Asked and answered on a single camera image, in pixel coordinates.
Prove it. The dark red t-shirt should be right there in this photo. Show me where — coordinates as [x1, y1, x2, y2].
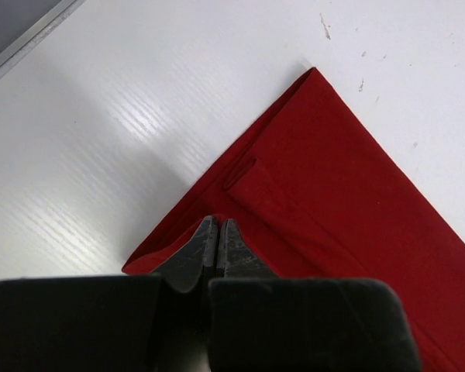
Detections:
[122, 68, 465, 371]

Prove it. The aluminium table frame rail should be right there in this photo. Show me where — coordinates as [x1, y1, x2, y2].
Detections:
[0, 1, 83, 79]

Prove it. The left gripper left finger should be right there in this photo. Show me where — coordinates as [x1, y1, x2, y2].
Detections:
[0, 216, 218, 371]

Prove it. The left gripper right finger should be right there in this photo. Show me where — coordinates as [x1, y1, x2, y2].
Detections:
[208, 219, 422, 371]

